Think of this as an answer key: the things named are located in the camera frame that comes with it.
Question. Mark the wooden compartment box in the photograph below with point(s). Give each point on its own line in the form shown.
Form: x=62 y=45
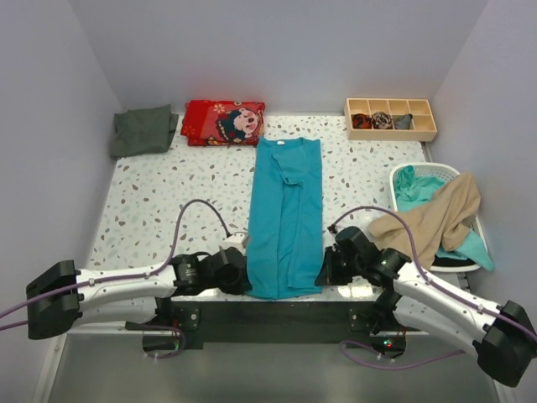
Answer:
x=423 y=127

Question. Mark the patterned rolled sock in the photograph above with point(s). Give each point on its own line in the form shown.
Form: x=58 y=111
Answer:
x=382 y=120

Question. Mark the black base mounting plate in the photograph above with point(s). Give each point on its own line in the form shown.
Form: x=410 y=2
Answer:
x=266 y=322

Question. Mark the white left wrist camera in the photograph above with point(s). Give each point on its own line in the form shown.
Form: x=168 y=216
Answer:
x=238 y=241

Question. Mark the teal t shirt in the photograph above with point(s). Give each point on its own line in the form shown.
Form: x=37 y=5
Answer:
x=419 y=186
x=285 y=251

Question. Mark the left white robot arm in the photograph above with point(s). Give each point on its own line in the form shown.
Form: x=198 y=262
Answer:
x=64 y=296

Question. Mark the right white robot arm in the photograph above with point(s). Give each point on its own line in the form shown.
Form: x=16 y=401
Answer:
x=500 y=336

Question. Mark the orange black rolled sock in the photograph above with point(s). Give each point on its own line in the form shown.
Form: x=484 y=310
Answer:
x=361 y=121

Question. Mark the aluminium frame rail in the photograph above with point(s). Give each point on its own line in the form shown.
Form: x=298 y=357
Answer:
x=464 y=284

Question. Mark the white plastic laundry basket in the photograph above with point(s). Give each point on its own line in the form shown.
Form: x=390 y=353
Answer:
x=436 y=172

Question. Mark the red cartoon folded cloth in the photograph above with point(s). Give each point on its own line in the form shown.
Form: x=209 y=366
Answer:
x=223 y=123

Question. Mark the folded grey t shirt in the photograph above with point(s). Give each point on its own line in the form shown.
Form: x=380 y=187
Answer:
x=143 y=131

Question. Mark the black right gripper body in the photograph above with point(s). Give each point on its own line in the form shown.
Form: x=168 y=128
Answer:
x=339 y=269

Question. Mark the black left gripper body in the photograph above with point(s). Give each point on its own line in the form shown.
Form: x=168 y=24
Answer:
x=232 y=285

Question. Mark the beige t shirt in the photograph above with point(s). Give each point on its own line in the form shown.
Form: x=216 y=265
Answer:
x=441 y=223

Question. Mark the grey rolled sock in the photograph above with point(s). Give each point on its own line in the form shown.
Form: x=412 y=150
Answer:
x=404 y=122

